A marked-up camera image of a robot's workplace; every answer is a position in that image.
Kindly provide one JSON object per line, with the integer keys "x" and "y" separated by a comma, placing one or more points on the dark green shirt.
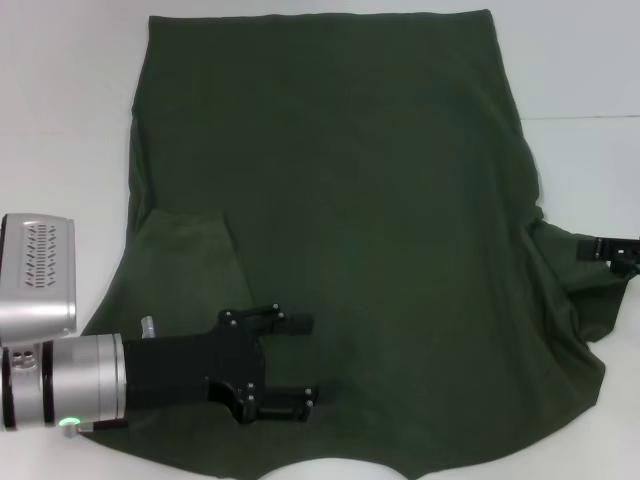
{"x": 350, "y": 175}

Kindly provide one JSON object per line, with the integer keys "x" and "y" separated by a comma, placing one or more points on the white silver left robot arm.
{"x": 80, "y": 375}

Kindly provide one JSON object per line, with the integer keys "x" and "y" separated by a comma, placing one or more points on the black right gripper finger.
{"x": 625, "y": 267}
{"x": 589, "y": 249}

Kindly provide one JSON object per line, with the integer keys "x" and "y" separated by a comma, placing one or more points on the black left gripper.
{"x": 190, "y": 365}

